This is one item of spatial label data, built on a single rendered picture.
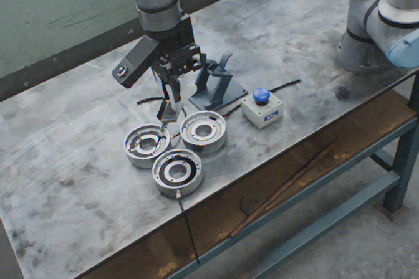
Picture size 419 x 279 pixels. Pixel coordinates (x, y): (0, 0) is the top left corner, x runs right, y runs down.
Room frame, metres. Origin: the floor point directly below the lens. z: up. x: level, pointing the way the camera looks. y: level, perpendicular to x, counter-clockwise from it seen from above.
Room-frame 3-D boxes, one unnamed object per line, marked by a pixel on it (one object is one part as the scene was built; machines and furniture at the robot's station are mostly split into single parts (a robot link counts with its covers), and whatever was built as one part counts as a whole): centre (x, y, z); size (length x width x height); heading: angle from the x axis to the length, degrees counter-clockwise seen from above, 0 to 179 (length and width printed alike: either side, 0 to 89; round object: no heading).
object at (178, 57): (0.75, 0.05, 1.07); 0.09 x 0.08 x 0.12; 117
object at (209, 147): (0.75, 0.02, 0.82); 0.10 x 0.10 x 0.04
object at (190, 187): (0.64, 0.08, 0.82); 0.10 x 0.10 x 0.04
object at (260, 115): (0.80, -0.13, 0.82); 0.08 x 0.07 x 0.05; 116
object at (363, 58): (0.94, -0.43, 0.85); 0.15 x 0.15 x 0.10
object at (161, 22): (0.75, 0.06, 1.15); 0.08 x 0.08 x 0.05
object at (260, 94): (0.79, -0.13, 0.85); 0.04 x 0.04 x 0.05
